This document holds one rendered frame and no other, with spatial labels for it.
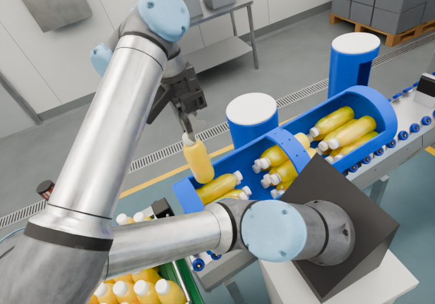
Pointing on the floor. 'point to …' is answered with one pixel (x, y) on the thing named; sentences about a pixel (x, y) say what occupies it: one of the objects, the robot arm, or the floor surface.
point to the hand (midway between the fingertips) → (188, 135)
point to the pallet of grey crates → (386, 6)
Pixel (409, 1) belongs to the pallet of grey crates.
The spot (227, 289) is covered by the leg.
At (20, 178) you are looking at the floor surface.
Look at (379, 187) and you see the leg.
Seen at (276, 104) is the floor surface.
